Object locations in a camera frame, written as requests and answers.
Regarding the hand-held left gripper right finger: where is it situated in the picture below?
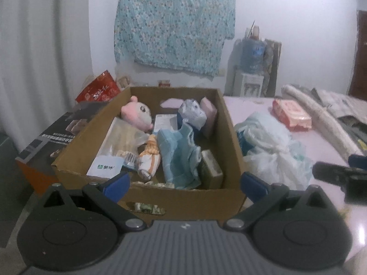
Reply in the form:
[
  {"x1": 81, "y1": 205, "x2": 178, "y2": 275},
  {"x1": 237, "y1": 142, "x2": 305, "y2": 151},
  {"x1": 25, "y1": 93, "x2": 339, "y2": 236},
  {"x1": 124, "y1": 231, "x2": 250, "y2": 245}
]
[{"x1": 224, "y1": 172, "x2": 330, "y2": 231}]

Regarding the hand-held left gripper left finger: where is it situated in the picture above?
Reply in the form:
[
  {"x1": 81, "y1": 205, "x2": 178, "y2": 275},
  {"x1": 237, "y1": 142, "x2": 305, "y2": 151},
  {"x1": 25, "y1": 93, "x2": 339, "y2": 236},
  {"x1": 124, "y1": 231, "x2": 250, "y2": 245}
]
[{"x1": 42, "y1": 172, "x2": 148, "y2": 231}]

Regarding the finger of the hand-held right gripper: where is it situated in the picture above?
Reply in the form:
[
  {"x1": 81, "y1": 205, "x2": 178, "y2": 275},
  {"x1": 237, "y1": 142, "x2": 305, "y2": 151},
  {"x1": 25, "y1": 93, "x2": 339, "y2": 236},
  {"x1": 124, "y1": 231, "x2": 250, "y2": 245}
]
[
  {"x1": 312, "y1": 162, "x2": 349, "y2": 184},
  {"x1": 348, "y1": 154, "x2": 367, "y2": 168}
]

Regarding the orange striped sock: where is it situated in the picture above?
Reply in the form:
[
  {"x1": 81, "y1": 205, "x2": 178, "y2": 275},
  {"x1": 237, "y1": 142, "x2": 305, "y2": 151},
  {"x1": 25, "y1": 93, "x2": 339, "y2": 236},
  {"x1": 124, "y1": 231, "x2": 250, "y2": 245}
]
[{"x1": 138, "y1": 134, "x2": 160, "y2": 181}]

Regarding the clear plastic packet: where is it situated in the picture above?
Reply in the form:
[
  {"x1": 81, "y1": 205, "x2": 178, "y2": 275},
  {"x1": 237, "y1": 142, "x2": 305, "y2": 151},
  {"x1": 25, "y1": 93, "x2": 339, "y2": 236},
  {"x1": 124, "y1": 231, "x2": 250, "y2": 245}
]
[{"x1": 86, "y1": 117, "x2": 150, "y2": 178}]

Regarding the light blue checkered cloth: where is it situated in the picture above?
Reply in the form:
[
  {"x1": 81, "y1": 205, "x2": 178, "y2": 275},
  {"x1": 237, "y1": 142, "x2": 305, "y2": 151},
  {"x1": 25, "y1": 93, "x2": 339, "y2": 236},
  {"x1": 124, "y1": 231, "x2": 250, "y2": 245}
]
[{"x1": 157, "y1": 119, "x2": 203, "y2": 190}]

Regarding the brown cardboard box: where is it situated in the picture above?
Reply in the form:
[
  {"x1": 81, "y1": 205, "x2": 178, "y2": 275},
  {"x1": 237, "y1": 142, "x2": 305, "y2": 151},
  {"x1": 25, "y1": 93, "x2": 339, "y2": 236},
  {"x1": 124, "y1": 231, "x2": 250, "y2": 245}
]
[{"x1": 51, "y1": 86, "x2": 247, "y2": 227}]

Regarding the pink plush toy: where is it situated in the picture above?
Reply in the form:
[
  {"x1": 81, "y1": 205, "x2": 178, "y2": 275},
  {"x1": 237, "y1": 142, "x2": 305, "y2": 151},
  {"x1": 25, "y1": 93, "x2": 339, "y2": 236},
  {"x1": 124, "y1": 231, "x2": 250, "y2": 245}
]
[{"x1": 120, "y1": 96, "x2": 154, "y2": 134}]

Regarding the blue white carton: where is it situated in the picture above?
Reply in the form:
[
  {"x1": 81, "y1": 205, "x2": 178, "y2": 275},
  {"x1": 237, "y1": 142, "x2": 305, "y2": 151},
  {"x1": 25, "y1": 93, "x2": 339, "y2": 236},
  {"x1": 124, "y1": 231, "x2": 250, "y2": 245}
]
[{"x1": 153, "y1": 112, "x2": 184, "y2": 135}]

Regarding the pink sponge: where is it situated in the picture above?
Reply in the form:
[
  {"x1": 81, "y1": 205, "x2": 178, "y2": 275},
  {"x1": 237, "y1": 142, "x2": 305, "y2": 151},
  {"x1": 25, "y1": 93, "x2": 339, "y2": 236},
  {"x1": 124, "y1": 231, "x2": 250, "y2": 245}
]
[{"x1": 199, "y1": 97, "x2": 218, "y2": 138}]

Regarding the blue white packet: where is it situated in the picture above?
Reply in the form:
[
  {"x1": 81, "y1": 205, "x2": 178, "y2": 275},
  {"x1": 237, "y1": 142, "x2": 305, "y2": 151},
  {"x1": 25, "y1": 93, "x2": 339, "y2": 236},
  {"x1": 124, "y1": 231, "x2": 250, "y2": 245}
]
[{"x1": 178, "y1": 99, "x2": 207, "y2": 131}]

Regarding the grey blanket yellow print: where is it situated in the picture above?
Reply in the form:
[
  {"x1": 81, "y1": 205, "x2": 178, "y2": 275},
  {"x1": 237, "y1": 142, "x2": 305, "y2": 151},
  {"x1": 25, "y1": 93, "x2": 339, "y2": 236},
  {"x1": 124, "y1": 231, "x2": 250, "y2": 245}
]
[{"x1": 338, "y1": 115, "x2": 367, "y2": 153}]

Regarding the blue printed plastic bag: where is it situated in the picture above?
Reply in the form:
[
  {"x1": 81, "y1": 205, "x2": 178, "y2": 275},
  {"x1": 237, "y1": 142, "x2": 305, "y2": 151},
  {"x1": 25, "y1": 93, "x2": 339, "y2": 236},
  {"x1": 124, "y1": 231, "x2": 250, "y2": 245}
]
[{"x1": 236, "y1": 130, "x2": 253, "y2": 157}]

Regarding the checkered printed sheet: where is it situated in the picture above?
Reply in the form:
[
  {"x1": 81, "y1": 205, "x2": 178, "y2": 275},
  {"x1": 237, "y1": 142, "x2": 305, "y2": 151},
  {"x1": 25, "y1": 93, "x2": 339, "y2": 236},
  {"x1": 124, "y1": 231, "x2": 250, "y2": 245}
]
[{"x1": 311, "y1": 87, "x2": 367, "y2": 127}]

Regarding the light blue plastic bag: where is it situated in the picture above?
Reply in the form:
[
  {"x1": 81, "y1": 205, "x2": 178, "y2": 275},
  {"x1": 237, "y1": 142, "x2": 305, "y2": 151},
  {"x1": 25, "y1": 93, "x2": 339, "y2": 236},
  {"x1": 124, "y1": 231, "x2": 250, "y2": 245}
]
[{"x1": 235, "y1": 112, "x2": 307, "y2": 167}]

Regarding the pink wet wipes packet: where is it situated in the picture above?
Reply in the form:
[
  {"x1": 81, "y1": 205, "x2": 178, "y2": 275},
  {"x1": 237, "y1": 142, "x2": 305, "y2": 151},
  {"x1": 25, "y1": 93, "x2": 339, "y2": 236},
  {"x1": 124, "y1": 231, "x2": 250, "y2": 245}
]
[{"x1": 271, "y1": 99, "x2": 312, "y2": 132}]

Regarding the black printed carton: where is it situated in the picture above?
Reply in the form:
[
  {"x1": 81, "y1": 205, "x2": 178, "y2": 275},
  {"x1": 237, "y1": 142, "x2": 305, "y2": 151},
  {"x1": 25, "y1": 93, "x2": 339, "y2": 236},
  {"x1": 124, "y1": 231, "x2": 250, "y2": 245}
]
[{"x1": 15, "y1": 101, "x2": 108, "y2": 197}]

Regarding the red snack bag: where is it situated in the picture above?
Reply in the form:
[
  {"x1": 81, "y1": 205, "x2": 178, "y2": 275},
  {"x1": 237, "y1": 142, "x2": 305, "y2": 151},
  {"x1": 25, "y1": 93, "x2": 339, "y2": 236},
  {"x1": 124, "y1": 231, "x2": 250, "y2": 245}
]
[{"x1": 75, "y1": 70, "x2": 121, "y2": 104}]

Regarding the brown wooden door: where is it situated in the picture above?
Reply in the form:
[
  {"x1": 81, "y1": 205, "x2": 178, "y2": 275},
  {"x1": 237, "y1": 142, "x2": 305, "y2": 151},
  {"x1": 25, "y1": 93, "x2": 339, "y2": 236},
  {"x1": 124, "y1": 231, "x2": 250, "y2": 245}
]
[{"x1": 347, "y1": 10, "x2": 367, "y2": 101}]

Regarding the patterned gift bag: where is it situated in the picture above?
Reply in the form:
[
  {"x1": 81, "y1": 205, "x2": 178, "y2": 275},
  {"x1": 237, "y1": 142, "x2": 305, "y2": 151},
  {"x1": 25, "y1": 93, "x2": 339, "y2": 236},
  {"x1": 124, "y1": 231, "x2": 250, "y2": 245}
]
[{"x1": 262, "y1": 38, "x2": 283, "y2": 97}]

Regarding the large water jug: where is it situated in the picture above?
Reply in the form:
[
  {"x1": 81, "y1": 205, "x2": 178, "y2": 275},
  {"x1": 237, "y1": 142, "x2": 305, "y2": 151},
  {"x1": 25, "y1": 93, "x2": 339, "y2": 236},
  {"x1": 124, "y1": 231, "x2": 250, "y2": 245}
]
[{"x1": 240, "y1": 37, "x2": 266, "y2": 75}]

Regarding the white curtain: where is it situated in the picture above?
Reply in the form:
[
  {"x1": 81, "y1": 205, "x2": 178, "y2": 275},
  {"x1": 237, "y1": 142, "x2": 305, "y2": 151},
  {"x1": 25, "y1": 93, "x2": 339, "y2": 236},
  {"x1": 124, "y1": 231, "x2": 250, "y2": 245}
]
[{"x1": 0, "y1": 0, "x2": 94, "y2": 178}]

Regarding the blue floral cloth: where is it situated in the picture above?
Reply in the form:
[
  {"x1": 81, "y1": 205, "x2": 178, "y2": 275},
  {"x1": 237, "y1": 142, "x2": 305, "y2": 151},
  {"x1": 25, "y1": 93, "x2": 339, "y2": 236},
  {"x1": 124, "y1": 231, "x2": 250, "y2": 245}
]
[{"x1": 114, "y1": 0, "x2": 236, "y2": 77}]

